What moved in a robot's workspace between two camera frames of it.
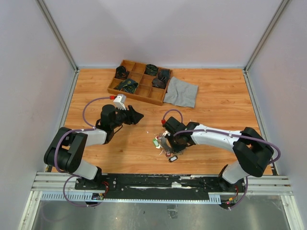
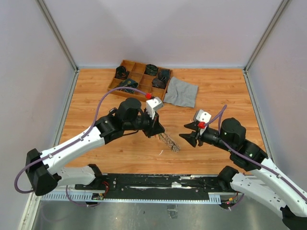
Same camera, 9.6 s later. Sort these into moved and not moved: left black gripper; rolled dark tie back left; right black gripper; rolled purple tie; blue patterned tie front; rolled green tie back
Moved: left black gripper; right black gripper
Not moved: rolled purple tie; blue patterned tie front; rolled dark tie back left; rolled green tie back
